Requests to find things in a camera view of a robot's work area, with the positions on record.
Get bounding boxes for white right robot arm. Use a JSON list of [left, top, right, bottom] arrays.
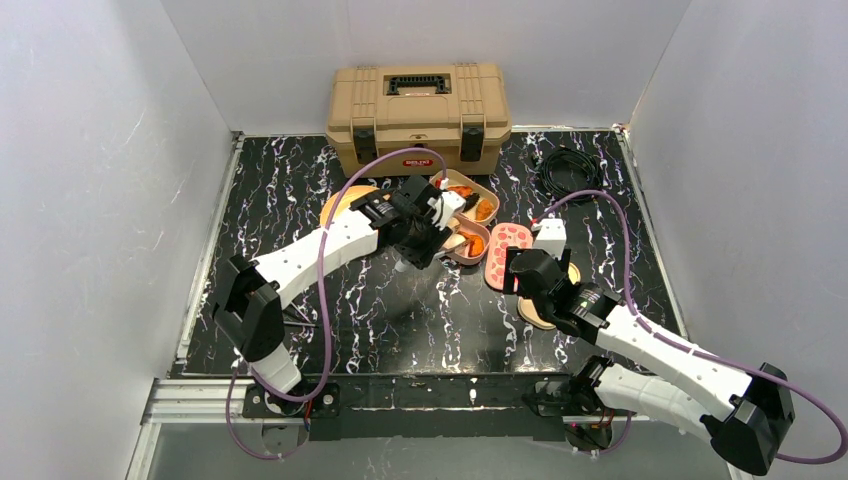
[[504, 247, 795, 476]]

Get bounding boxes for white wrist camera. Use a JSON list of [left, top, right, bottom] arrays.
[[531, 218, 567, 260], [428, 190, 466, 230]]

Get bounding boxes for aluminium base frame rail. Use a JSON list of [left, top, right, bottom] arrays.
[[127, 375, 740, 479]]

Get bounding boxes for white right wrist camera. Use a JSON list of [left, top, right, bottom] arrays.
[[531, 218, 567, 260]]

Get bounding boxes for coiled black cable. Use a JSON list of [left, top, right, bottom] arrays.
[[531, 146, 606, 204]]

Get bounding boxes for beige lunch box tray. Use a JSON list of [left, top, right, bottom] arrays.
[[447, 169, 501, 226]]

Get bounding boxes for white metal food tongs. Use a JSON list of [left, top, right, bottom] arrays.
[[393, 221, 451, 272]]

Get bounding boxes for beige lunch box lid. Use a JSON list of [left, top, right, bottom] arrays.
[[517, 263, 581, 331]]

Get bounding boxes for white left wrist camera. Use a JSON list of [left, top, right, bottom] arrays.
[[428, 190, 466, 230]]

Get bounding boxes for pink lunch box lid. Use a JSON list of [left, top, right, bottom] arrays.
[[484, 223, 533, 291]]

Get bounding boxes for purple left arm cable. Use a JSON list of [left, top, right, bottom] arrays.
[[225, 147, 448, 462]]

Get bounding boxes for white boiled egg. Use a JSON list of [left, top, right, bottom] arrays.
[[441, 232, 467, 252]]

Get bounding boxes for pink lunch box tray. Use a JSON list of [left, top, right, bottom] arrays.
[[439, 217, 491, 266]]

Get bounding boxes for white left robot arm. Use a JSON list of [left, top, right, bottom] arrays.
[[209, 176, 466, 403]]

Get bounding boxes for orange chicken wing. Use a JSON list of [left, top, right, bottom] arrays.
[[457, 230, 490, 263]]

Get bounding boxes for tan plastic toolbox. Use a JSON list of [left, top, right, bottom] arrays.
[[325, 63, 512, 177]]

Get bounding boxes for fried chicken piece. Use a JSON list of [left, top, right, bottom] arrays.
[[475, 199, 495, 223]]

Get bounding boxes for dark brown sea cucumber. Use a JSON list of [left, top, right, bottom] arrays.
[[462, 193, 480, 213]]

